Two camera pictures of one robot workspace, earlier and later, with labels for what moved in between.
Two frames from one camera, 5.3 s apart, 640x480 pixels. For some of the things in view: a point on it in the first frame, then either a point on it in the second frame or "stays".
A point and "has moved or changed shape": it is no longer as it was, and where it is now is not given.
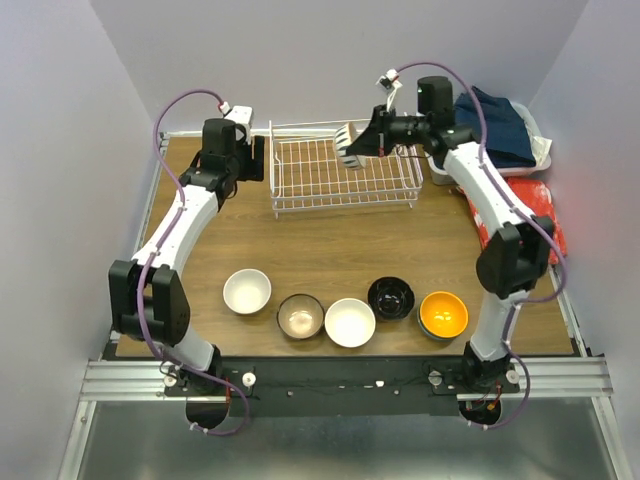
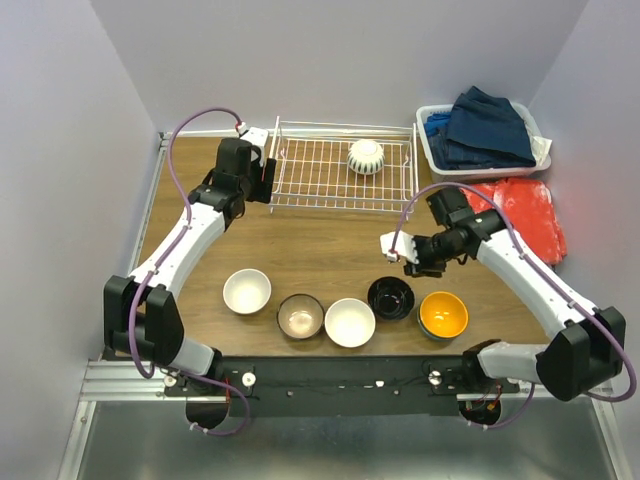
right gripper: [368, 142] -> [423, 268]
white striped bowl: [344, 137] has moved or changed shape
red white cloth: [535, 197] stays
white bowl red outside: [350, 323] stays
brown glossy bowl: [300, 316] stays
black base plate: [344, 386] stays
